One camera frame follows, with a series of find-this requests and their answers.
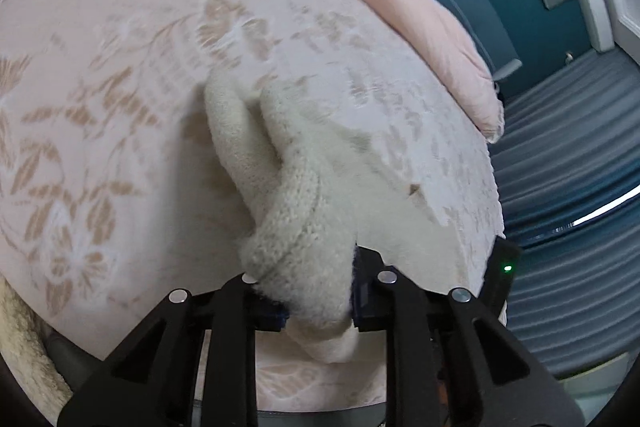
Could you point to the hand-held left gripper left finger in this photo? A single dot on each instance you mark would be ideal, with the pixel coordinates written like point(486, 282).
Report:
point(272, 318)

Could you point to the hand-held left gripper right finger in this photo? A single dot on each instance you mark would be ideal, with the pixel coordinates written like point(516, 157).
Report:
point(362, 302)

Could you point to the beige sweater with black hearts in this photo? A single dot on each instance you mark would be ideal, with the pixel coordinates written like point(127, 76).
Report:
point(295, 207)

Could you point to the blue-grey curtain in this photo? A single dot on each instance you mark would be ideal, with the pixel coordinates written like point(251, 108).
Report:
point(560, 157)

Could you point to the cream fluffy rug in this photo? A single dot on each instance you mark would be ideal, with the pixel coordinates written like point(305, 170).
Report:
point(25, 347)

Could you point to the blue upholstered headboard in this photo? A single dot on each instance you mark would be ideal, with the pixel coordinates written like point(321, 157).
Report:
point(465, 7)

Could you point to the pink duvet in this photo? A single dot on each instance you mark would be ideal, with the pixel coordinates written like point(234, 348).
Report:
point(400, 17)

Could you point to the floral bed cover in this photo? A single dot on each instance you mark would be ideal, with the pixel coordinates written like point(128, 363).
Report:
point(125, 57)

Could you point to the white wall unit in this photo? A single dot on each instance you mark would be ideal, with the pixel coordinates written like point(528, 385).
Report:
point(592, 7)

